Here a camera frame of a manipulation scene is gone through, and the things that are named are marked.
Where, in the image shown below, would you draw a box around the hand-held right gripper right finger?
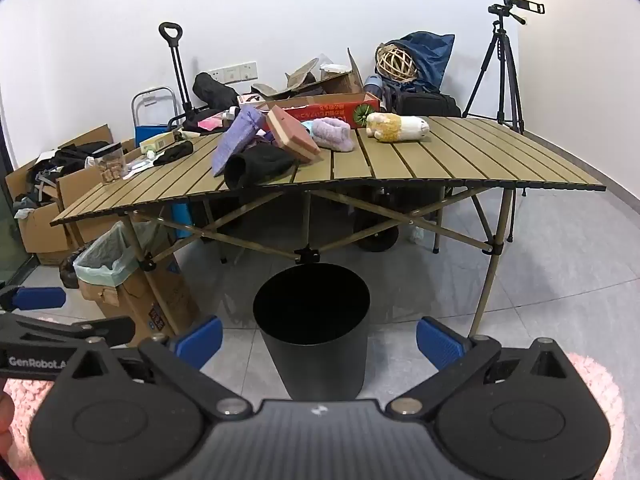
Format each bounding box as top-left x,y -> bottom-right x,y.
387,317 -> 583,418

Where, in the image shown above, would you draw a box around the black camcorder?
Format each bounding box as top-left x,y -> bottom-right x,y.
489,0 -> 546,26

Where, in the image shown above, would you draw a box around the small black knit hat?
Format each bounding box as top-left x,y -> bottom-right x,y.
152,141 -> 194,167

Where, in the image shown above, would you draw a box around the cardboard box with plastic liner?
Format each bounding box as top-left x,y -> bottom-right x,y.
74,220 -> 193,348

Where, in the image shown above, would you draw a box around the purple knit pouch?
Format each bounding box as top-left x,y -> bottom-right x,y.
212,105 -> 266,177

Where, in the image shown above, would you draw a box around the pink brown layered block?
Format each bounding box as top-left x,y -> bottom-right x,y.
266,105 -> 323,164

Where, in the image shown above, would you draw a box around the grey folding step stool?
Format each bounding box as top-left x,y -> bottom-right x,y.
131,87 -> 176,128

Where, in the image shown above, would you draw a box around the pink packet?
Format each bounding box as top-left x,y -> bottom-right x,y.
199,112 -> 236,132

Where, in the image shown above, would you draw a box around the clear jar black lid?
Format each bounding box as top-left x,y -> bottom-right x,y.
97,142 -> 125,184

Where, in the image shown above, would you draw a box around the dark blue cloth bag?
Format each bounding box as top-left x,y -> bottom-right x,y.
395,31 -> 456,93

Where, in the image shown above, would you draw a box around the black luggage bag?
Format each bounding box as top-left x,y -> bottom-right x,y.
385,82 -> 462,118

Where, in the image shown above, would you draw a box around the white wall socket panel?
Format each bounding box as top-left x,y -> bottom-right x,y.
207,61 -> 258,85

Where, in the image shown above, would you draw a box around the person's pink fluffy clothing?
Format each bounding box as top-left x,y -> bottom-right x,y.
0,377 -> 66,480
565,352 -> 627,480

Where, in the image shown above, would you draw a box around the cardboard box with clothes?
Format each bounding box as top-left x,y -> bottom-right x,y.
5,157 -> 76,266

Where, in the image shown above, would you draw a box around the paper leaflet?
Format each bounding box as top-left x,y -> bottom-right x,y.
121,155 -> 157,182

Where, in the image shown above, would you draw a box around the large black knit hat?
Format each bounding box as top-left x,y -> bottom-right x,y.
224,144 -> 297,191

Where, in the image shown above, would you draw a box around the black wagon pull handle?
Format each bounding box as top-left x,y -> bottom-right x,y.
159,22 -> 197,117

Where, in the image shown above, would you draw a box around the yellow white plush toy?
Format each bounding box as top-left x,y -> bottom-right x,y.
365,112 -> 431,142

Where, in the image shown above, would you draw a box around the wicker ball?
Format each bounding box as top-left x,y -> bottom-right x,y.
376,44 -> 418,81

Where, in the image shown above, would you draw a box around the black wagon wheel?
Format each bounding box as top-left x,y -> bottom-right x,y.
356,222 -> 401,253

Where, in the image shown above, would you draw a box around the black trash bin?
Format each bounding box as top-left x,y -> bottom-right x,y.
253,263 -> 371,401

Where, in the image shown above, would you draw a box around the black tripod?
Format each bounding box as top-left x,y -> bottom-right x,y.
462,15 -> 526,136

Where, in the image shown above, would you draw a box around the open brown cardboard box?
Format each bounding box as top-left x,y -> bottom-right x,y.
320,49 -> 366,96

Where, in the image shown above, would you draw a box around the yellow box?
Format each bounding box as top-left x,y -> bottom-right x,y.
139,132 -> 177,155

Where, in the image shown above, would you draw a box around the red cardboard box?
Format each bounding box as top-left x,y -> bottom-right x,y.
267,92 -> 381,129

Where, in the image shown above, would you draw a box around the lavender fluffy slipper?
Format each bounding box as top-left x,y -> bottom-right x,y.
312,117 -> 357,152

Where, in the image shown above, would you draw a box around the black fabric bag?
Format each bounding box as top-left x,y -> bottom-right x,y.
193,72 -> 241,111

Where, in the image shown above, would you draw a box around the folding slatted table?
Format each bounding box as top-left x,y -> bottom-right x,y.
117,185 -> 526,341

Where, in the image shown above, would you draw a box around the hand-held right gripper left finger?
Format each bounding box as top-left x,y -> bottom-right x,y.
57,316 -> 253,418

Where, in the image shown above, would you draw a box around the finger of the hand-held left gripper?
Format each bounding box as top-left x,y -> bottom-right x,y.
0,286 -> 67,311
0,312 -> 136,347

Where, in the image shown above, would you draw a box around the blue box under table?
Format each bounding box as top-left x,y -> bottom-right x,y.
171,200 -> 207,227

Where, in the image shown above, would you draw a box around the black clothes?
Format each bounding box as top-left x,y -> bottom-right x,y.
27,142 -> 108,181

